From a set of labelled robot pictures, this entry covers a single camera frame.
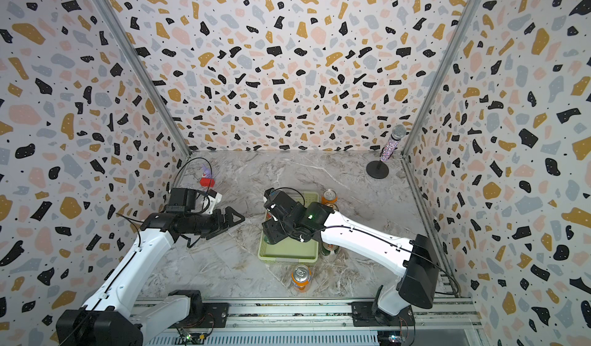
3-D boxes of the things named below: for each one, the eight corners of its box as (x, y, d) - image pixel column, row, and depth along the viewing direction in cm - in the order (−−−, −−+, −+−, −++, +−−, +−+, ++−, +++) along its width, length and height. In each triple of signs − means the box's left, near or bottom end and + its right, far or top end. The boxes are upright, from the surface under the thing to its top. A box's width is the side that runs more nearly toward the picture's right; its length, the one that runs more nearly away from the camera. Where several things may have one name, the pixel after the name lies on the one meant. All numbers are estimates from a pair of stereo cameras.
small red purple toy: (201, 189, 109) (198, 183, 106) (202, 170, 117) (199, 164, 114) (214, 186, 110) (211, 180, 107) (214, 168, 118) (211, 162, 115)
